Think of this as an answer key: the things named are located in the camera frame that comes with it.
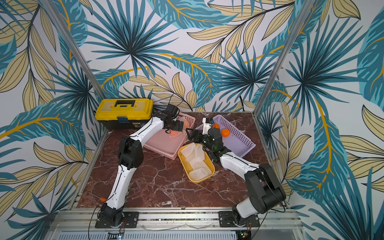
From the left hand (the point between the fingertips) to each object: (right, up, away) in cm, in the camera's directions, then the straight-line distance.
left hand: (175, 126), depth 101 cm
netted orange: (+7, +2, +3) cm, 8 cm away
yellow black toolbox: (-34, +9, -3) cm, 35 cm away
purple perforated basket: (+41, -10, +1) cm, 43 cm away
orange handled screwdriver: (-36, -38, -23) cm, 57 cm away
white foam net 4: (+15, -25, -21) cm, 36 cm away
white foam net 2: (+15, -15, -14) cm, 25 cm away
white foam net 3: (+14, -22, -14) cm, 30 cm away
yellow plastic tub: (+9, -24, -13) cm, 29 cm away
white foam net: (+9, -14, -11) cm, 20 cm away
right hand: (+11, -2, -17) cm, 21 cm away
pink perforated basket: (-3, -11, -8) cm, 14 cm away
